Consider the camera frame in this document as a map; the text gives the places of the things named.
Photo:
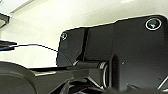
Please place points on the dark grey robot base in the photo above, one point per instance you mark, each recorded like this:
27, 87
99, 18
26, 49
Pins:
136, 56

